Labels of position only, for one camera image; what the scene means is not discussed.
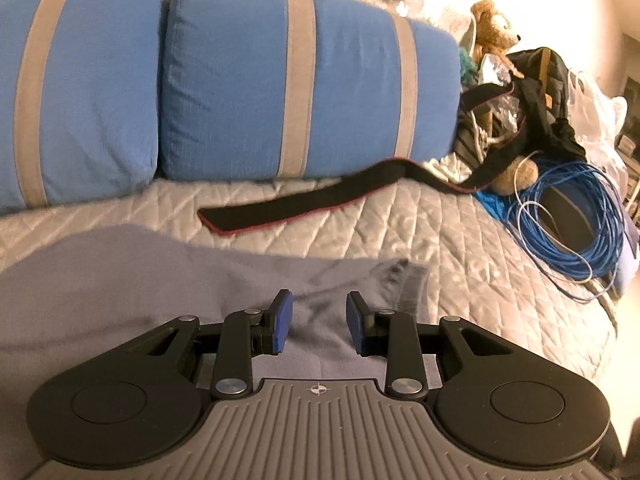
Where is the blue cushion with grey stripes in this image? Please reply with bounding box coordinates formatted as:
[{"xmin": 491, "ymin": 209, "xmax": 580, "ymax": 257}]
[
  {"xmin": 157, "ymin": 0, "xmax": 463, "ymax": 183},
  {"xmin": 0, "ymin": 0, "xmax": 168, "ymax": 216}
]

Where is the blue cable coil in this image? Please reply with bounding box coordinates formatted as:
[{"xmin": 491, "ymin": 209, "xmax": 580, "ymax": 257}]
[{"xmin": 475, "ymin": 160, "xmax": 627, "ymax": 281}]

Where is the brown teddy bear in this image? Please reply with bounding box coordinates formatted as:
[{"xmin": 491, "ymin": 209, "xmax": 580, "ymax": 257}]
[{"xmin": 469, "ymin": 0, "xmax": 541, "ymax": 196}]

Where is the white cable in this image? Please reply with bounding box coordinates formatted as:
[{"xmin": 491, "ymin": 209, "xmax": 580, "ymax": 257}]
[{"xmin": 515, "ymin": 199, "xmax": 617, "ymax": 305}]

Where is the quilted beige bed cover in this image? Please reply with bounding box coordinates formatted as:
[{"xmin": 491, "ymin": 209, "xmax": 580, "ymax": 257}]
[{"xmin": 0, "ymin": 157, "xmax": 621, "ymax": 411}]

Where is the black bag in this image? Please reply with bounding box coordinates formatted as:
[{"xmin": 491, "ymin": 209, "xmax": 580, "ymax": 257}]
[{"xmin": 507, "ymin": 47, "xmax": 588, "ymax": 161}]

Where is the teal fuzzy item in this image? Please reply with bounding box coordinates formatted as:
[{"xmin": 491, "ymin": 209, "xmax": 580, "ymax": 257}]
[{"xmin": 457, "ymin": 47, "xmax": 481, "ymax": 86}]

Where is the white crumpled cloth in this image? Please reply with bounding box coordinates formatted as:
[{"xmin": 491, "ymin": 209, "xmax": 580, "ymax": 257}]
[{"xmin": 424, "ymin": 154, "xmax": 477, "ymax": 182}]

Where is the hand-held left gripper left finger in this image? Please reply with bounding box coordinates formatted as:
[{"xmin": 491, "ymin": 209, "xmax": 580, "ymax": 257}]
[{"xmin": 125, "ymin": 289, "xmax": 293, "ymax": 401}]

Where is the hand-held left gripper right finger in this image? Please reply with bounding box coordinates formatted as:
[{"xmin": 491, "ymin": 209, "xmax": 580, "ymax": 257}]
[{"xmin": 346, "ymin": 291, "xmax": 516, "ymax": 401}]

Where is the black strap with red edge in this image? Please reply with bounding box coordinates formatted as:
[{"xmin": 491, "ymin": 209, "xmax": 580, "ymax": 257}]
[{"xmin": 196, "ymin": 125, "xmax": 538, "ymax": 236}]

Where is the white plastic bag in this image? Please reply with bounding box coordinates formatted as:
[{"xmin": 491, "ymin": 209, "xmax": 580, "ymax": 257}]
[{"xmin": 570, "ymin": 70, "xmax": 629, "ymax": 171}]

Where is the grey cloth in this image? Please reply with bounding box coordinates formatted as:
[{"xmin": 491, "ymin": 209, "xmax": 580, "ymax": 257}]
[{"xmin": 0, "ymin": 225, "xmax": 431, "ymax": 461}]

